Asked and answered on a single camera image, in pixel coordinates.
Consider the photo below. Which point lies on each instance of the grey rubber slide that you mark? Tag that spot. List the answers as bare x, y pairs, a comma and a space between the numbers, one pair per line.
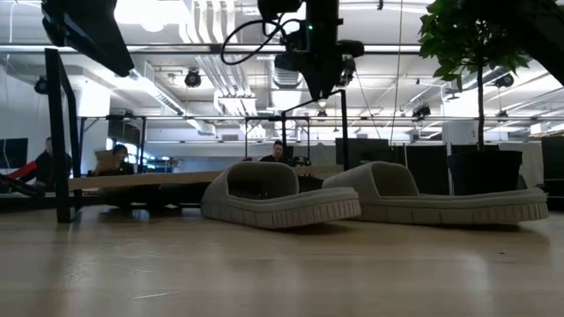
440, 207
282, 211

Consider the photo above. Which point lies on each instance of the black table frame rails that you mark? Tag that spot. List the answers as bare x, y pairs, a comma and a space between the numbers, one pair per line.
26, 202

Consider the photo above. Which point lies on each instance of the black ceiling spotlight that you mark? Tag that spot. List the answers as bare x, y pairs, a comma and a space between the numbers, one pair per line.
192, 78
504, 80
40, 84
420, 111
350, 72

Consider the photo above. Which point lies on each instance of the black wall monitor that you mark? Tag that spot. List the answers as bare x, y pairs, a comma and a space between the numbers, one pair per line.
13, 153

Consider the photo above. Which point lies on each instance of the green potted plant black pot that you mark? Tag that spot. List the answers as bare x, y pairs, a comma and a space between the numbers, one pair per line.
484, 171

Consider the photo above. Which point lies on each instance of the black desk monitor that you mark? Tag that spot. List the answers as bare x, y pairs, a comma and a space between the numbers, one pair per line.
361, 152

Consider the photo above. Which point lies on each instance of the long ceiling light bar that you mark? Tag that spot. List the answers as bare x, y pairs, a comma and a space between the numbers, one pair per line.
176, 49

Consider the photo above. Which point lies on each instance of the red bar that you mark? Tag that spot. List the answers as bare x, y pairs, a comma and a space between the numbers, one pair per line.
24, 170

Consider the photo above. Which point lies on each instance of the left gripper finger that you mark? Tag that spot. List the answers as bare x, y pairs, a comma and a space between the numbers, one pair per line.
325, 81

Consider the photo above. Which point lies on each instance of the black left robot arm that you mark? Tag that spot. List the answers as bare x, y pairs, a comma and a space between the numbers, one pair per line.
88, 31

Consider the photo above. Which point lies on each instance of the black metal frame stand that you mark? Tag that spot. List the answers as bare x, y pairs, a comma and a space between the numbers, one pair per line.
264, 118
143, 145

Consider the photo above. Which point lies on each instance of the black partition panel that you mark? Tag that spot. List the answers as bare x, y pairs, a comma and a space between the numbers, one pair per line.
553, 158
425, 169

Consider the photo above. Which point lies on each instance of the wooden shelf black metal frame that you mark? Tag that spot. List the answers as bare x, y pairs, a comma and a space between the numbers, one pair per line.
57, 132

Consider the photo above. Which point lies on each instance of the person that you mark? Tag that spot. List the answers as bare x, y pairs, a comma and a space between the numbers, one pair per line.
120, 154
44, 167
275, 152

